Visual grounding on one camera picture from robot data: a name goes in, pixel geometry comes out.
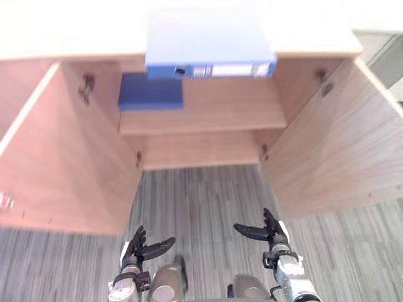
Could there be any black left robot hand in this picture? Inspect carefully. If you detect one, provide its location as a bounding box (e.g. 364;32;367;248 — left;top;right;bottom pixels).
120;225;176;267

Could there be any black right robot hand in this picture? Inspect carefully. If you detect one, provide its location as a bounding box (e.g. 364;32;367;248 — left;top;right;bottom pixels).
234;208;289;249

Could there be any wooden right cabinet door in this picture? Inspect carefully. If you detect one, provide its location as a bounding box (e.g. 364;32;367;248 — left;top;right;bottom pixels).
259;58;403;220

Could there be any wooden cabinet door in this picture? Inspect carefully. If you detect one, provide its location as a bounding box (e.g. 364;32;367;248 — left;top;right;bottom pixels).
259;58;403;220
0;60;146;236

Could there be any wooden left cabinet door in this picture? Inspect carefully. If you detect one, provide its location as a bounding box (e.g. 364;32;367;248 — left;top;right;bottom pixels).
0;60;146;236

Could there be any wooden cabinet shelf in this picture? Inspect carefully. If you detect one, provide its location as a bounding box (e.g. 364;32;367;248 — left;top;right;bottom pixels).
118;77;288;137

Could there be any light wood office cabinet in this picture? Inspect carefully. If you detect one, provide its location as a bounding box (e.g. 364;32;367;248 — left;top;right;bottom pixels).
0;0;364;173

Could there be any dark blue flat folder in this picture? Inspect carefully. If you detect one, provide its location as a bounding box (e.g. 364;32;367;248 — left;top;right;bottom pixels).
117;72;185;111

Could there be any blue lever arch folder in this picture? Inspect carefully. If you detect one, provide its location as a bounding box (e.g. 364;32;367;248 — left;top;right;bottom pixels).
144;0;278;79

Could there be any grey cabinet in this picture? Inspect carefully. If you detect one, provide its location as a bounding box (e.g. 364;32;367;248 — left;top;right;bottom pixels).
351;28;403;102

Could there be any silver left robot leg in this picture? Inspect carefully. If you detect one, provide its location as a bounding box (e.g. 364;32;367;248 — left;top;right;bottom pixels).
150;255;189;302

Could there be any silver robot leg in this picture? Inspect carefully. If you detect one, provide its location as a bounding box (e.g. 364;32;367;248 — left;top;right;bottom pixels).
150;255;189;302
227;274;271;302

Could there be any silver right robot leg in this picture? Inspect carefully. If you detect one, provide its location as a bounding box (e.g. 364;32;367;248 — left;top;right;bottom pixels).
227;274;271;302

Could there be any silver door handle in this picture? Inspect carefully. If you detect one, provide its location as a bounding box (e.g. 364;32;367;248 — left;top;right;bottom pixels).
0;191;16;211

